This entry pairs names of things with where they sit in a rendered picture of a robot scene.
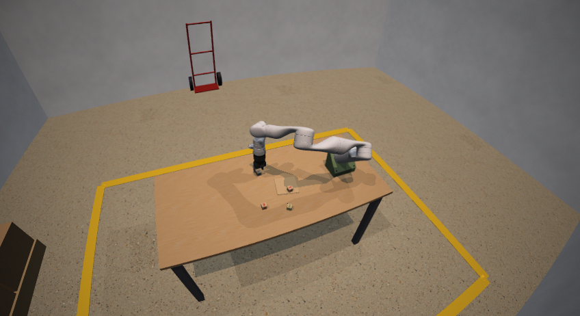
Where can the beige flat mat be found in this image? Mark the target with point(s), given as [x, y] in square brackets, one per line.
[282, 183]

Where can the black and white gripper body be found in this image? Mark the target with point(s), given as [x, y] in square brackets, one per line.
[259, 157]

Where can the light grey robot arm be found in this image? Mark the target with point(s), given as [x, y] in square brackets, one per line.
[344, 150]

